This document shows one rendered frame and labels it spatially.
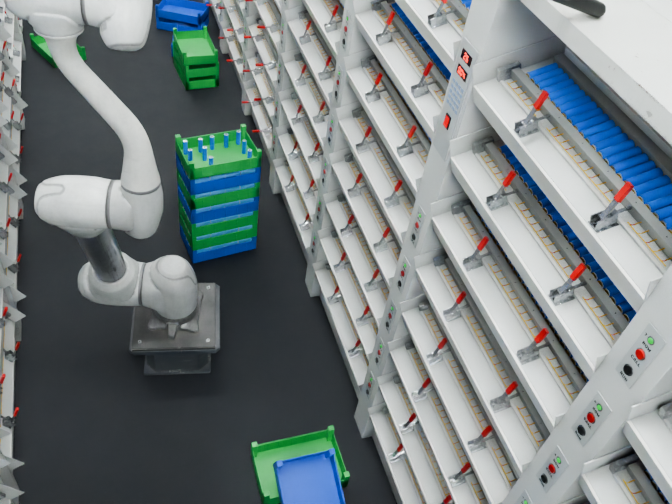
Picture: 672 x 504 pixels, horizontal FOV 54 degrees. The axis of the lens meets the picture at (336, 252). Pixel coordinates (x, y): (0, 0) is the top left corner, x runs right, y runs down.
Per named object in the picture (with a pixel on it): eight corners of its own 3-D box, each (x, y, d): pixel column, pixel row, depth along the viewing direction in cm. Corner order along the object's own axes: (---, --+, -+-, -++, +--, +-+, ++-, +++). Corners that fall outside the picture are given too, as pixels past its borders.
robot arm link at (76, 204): (144, 313, 237) (81, 309, 234) (150, 271, 243) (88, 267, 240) (107, 220, 167) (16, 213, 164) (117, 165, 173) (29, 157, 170)
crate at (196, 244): (192, 251, 288) (192, 238, 282) (179, 221, 300) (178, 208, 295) (256, 236, 300) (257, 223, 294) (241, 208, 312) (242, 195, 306)
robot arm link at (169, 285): (195, 321, 237) (194, 285, 220) (143, 318, 234) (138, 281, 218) (200, 286, 247) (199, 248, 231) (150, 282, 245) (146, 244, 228)
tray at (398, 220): (404, 254, 188) (400, 232, 181) (340, 130, 227) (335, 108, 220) (469, 230, 189) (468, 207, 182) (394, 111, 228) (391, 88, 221)
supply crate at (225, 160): (190, 180, 260) (189, 164, 254) (175, 150, 272) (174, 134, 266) (261, 167, 272) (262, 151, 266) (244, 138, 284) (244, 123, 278)
